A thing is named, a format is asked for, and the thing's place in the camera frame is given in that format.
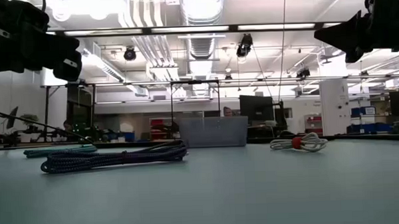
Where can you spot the black overhead camera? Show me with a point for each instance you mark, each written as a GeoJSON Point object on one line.
{"type": "Point", "coordinates": [244, 45]}

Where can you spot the black ceiling camera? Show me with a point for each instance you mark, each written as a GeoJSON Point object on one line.
{"type": "Point", "coordinates": [130, 54]}

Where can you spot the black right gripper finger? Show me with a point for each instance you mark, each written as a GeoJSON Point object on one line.
{"type": "Point", "coordinates": [348, 33]}
{"type": "Point", "coordinates": [354, 56]}

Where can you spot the blue storage bins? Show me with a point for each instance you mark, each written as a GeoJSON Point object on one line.
{"type": "Point", "coordinates": [369, 121]}

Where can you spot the black diagonal frame rod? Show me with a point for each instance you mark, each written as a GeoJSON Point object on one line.
{"type": "Point", "coordinates": [37, 124]}

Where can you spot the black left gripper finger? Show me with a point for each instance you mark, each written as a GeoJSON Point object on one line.
{"type": "Point", "coordinates": [47, 50]}

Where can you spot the white pillar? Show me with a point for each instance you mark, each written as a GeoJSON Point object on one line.
{"type": "Point", "coordinates": [334, 107]}

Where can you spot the person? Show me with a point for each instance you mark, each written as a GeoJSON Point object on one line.
{"type": "Point", "coordinates": [67, 125]}

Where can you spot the grey plastic bin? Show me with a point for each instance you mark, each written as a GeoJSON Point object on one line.
{"type": "Point", "coordinates": [213, 131]}

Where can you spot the red shelf bins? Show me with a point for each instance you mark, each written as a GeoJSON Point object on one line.
{"type": "Point", "coordinates": [313, 124]}
{"type": "Point", "coordinates": [160, 128]}

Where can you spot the teal table mat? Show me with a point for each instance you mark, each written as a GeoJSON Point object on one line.
{"type": "Point", "coordinates": [202, 191]}

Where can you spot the black metal frame stand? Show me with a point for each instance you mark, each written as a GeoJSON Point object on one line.
{"type": "Point", "coordinates": [194, 82]}

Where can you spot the black overhead frame beam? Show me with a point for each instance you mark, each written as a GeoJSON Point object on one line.
{"type": "Point", "coordinates": [146, 30]}

